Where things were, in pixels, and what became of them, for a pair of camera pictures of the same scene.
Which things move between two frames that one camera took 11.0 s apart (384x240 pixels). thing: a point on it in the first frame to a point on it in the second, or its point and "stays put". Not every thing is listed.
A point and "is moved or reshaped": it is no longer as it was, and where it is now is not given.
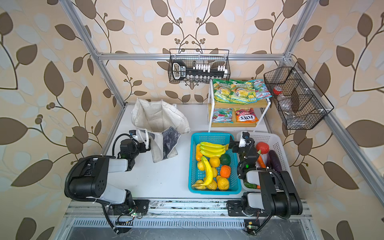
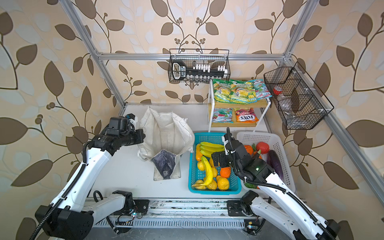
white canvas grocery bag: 158,124 is moved or reshaped
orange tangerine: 225,171 stays put
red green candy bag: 222,115 stays put
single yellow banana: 208,171 stays put
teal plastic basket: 235,186 stays put
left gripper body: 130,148 to 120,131
